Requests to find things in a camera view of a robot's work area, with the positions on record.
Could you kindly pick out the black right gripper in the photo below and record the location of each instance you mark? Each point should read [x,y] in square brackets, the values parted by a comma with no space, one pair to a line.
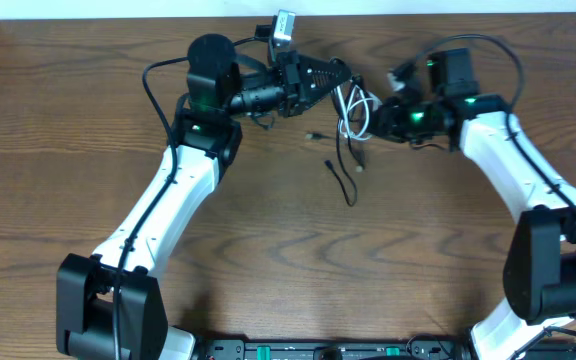
[393,113]

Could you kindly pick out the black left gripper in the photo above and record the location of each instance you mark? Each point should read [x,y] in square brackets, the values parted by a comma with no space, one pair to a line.
[291,83]

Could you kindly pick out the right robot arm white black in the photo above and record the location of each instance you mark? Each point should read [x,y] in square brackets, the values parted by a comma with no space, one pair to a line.
[539,275]

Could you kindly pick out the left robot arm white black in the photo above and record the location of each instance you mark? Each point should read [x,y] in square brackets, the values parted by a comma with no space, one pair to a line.
[109,303]

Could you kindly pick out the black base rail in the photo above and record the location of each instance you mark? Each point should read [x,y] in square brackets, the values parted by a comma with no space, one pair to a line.
[236,349]

